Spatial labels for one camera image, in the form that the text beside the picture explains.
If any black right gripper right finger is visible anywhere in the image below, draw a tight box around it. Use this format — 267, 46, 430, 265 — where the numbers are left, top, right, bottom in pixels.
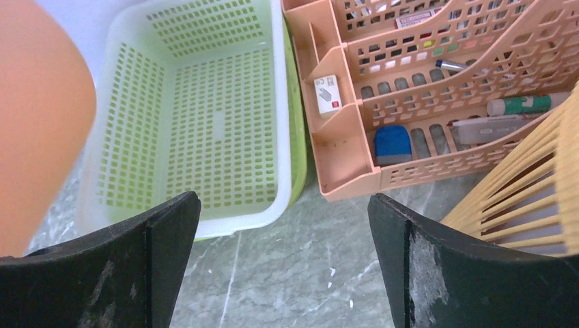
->
367, 193, 578, 327

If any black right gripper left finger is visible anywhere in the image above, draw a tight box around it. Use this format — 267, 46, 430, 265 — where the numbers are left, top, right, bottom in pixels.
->
1, 191, 201, 327

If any large orange plastic bucket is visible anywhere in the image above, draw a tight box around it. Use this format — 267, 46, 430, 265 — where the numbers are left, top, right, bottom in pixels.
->
1, 1, 96, 256

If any yellow slatted waste basket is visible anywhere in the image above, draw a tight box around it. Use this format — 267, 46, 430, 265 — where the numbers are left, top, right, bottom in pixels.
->
441, 87, 578, 257

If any blue grey eraser block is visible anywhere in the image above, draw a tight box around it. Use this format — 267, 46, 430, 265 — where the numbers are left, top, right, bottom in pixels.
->
374, 125, 412, 166

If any green tray under basket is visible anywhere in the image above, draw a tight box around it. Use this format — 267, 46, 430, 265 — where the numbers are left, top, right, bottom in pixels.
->
195, 23, 308, 242

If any white perforated basket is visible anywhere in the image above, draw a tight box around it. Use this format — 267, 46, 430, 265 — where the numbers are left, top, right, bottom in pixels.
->
74, 0, 292, 238

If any peach plastic file organizer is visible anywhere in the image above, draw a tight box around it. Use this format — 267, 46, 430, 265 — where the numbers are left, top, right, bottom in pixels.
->
281, 1, 578, 201

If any green white glue stick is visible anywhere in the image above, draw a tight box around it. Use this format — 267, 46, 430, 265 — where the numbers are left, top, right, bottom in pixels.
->
487, 92, 571, 117

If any blue silver pen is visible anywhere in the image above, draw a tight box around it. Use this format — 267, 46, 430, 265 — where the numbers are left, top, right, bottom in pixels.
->
436, 59, 490, 77

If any small white box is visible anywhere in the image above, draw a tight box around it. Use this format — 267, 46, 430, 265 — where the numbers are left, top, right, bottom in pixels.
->
313, 74, 343, 118

